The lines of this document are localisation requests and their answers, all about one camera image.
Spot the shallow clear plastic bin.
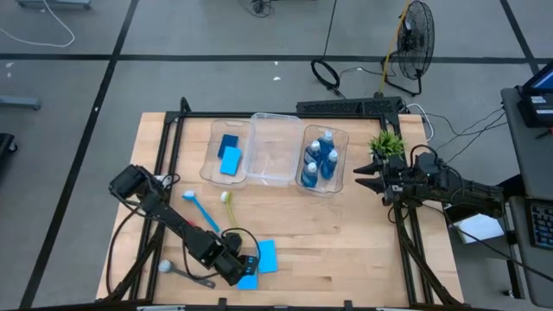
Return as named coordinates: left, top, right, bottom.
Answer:
left=199, top=117, right=255, bottom=187
left=295, top=124, right=350, bottom=198

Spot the black keyboard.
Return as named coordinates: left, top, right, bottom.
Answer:
left=527, top=201, right=553, bottom=251

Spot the blue dish soap bottle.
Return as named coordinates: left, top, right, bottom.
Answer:
left=318, top=130, right=336, bottom=156
left=321, top=149, right=340, bottom=181
left=304, top=140, right=323, bottom=168
left=300, top=162, right=320, bottom=189

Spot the black floor fan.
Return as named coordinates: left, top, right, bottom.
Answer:
left=379, top=0, right=436, bottom=98

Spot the green plant in white pot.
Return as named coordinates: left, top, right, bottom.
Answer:
left=367, top=129, right=407, bottom=160

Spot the black perforated box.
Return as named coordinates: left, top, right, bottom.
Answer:
left=296, top=96, right=405, bottom=117

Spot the yellow hanging cable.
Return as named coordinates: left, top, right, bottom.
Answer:
left=378, top=0, right=411, bottom=95

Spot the blue cellulose sponge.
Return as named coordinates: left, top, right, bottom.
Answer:
left=219, top=145, right=243, bottom=177
left=217, top=133, right=240, bottom=159
left=257, top=239, right=279, bottom=275
left=235, top=270, right=259, bottom=291

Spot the tall clear plastic bin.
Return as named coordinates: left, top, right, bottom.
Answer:
left=245, top=111, right=304, bottom=187

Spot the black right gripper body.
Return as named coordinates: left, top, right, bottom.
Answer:
left=382, top=155, right=411, bottom=204

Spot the white box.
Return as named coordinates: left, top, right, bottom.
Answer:
left=453, top=213, right=505, bottom=245

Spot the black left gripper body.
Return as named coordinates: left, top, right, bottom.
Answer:
left=213, top=248, right=245, bottom=287

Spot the black chair base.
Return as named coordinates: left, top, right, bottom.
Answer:
left=0, top=132, right=18, bottom=168

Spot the blue dish brush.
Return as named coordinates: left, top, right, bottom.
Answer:
left=181, top=190, right=222, bottom=234

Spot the grey desk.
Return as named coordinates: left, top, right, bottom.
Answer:
left=508, top=196, right=553, bottom=308
left=499, top=85, right=553, bottom=202

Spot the grey dish brush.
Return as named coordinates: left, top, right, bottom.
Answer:
left=157, top=259, right=217, bottom=289

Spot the green dish brush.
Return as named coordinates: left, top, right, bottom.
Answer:
left=219, top=191, right=239, bottom=230

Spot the grey stand foot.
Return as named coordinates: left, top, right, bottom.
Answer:
left=0, top=95, right=42, bottom=111
left=16, top=0, right=92, bottom=10

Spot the black laptop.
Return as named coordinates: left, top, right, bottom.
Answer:
left=516, top=62, right=553, bottom=129

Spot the black hanging cable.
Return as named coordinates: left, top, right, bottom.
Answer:
left=309, top=0, right=346, bottom=99

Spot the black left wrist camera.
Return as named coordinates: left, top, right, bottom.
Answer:
left=221, top=232, right=244, bottom=254

